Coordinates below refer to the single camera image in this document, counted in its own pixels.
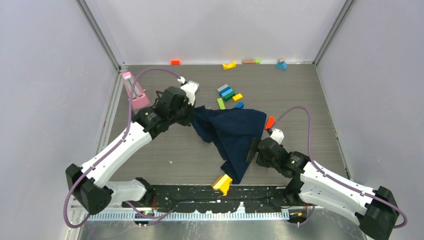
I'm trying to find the navy blue t-shirt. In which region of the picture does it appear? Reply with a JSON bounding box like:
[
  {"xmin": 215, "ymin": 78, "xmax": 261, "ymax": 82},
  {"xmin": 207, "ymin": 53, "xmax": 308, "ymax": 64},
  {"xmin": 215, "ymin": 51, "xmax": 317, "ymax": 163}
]
[{"xmin": 191, "ymin": 106, "xmax": 267, "ymax": 185}]

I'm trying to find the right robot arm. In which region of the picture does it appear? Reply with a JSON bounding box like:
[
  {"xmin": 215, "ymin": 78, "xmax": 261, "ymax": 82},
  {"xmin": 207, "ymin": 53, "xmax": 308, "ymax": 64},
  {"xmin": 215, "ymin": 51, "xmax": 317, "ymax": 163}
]
[{"xmin": 246, "ymin": 137, "xmax": 400, "ymax": 240}]

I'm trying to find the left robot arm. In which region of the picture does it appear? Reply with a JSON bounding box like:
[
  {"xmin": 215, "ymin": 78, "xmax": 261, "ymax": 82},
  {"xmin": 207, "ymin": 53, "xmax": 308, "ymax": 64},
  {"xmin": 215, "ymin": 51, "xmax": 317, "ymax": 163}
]
[{"xmin": 65, "ymin": 82, "xmax": 199, "ymax": 216}]

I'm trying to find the orange long block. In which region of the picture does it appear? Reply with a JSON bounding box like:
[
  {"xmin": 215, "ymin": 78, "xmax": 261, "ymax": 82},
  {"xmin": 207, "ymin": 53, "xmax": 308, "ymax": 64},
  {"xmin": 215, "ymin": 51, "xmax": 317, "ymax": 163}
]
[{"xmin": 264, "ymin": 116, "xmax": 276, "ymax": 131}]

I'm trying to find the pink metronome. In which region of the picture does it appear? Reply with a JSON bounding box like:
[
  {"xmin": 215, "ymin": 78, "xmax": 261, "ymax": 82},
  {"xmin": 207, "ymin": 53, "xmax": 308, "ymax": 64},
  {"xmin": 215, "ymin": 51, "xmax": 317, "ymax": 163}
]
[{"xmin": 122, "ymin": 71, "xmax": 151, "ymax": 111}]

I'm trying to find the blue long block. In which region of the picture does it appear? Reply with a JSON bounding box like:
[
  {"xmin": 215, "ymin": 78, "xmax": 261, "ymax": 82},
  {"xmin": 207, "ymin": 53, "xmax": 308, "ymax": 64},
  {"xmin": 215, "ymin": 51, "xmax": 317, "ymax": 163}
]
[{"xmin": 234, "ymin": 102, "xmax": 244, "ymax": 109}]

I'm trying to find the yellow orange block stack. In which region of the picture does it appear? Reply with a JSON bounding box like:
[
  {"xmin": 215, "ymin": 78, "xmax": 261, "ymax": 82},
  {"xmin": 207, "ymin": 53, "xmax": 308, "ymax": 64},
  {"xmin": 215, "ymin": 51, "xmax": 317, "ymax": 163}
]
[{"xmin": 211, "ymin": 174, "xmax": 233, "ymax": 196}]

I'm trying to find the lime green block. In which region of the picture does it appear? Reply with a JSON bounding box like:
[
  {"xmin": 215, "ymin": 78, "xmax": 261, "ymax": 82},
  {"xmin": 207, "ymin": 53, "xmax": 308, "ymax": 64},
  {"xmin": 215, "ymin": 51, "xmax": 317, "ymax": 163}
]
[{"xmin": 217, "ymin": 98, "xmax": 226, "ymax": 110}]

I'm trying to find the yellow small block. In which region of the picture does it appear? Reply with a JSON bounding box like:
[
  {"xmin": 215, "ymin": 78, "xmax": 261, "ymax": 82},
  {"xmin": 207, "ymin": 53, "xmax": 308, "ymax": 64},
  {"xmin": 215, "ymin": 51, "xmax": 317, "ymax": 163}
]
[{"xmin": 232, "ymin": 93, "xmax": 243, "ymax": 102}]

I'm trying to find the grey blue green block stack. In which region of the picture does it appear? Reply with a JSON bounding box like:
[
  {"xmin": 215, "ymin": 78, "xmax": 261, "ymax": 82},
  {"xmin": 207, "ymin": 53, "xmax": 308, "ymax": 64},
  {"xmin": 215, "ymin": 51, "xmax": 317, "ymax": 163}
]
[{"xmin": 217, "ymin": 84, "xmax": 236, "ymax": 102}]

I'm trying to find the yellow arch block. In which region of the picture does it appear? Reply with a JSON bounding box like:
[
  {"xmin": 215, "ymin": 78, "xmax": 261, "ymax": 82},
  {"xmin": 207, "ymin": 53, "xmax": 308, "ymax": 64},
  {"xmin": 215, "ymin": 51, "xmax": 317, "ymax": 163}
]
[{"xmin": 222, "ymin": 61, "xmax": 237, "ymax": 70}]

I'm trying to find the tan flat block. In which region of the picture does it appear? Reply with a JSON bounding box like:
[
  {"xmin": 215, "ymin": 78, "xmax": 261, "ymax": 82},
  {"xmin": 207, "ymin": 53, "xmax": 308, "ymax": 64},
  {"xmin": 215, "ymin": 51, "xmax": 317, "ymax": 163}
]
[{"xmin": 242, "ymin": 59, "xmax": 256, "ymax": 65}]

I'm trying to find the blue triangle block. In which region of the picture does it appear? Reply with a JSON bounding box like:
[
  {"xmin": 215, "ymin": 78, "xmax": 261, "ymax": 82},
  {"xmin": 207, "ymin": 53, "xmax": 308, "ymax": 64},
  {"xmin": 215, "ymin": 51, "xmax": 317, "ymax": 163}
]
[{"xmin": 275, "ymin": 61, "xmax": 288, "ymax": 71}]

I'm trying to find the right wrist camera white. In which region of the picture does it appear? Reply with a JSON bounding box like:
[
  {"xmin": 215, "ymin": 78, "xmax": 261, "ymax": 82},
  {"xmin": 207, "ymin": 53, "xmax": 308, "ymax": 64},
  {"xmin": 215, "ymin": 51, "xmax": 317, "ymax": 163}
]
[{"xmin": 270, "ymin": 128, "xmax": 285, "ymax": 145}]

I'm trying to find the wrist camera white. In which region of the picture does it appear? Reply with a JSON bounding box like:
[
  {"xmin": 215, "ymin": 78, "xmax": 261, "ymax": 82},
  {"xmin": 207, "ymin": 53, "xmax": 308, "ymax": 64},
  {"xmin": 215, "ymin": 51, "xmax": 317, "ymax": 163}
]
[
  {"xmin": 270, "ymin": 128, "xmax": 285, "ymax": 145},
  {"xmin": 177, "ymin": 76, "xmax": 199, "ymax": 107}
]

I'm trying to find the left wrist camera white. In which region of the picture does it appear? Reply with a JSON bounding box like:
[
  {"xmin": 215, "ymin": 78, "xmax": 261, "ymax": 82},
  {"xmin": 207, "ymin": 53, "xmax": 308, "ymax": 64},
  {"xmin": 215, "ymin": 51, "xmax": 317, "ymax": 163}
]
[{"xmin": 177, "ymin": 76, "xmax": 199, "ymax": 107}]

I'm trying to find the red block at wall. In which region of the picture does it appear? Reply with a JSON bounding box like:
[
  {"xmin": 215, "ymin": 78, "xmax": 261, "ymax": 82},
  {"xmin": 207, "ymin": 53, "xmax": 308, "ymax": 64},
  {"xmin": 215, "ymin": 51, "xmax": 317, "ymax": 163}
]
[{"xmin": 170, "ymin": 59, "xmax": 181, "ymax": 65}]

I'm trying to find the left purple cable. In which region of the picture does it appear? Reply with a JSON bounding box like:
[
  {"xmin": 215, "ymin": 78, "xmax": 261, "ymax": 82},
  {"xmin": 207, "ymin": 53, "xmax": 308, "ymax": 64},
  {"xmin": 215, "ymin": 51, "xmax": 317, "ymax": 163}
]
[{"xmin": 62, "ymin": 67, "xmax": 186, "ymax": 230}]

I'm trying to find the purple cable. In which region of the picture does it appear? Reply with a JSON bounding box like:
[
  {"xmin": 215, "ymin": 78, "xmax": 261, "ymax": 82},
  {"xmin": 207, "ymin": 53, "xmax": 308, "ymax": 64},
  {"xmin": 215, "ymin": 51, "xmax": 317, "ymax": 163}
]
[
  {"xmin": 269, "ymin": 105, "xmax": 408, "ymax": 230},
  {"xmin": 62, "ymin": 67, "xmax": 186, "ymax": 230}
]

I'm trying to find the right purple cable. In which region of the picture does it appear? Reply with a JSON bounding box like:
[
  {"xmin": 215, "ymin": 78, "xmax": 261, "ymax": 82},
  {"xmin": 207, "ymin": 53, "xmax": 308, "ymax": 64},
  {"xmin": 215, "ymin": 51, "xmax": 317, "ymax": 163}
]
[{"xmin": 269, "ymin": 105, "xmax": 408, "ymax": 230}]

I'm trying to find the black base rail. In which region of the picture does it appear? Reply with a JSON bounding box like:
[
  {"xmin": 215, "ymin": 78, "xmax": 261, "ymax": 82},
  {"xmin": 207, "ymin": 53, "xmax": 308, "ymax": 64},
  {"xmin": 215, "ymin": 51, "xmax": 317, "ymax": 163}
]
[{"xmin": 121, "ymin": 184, "xmax": 312, "ymax": 214}]

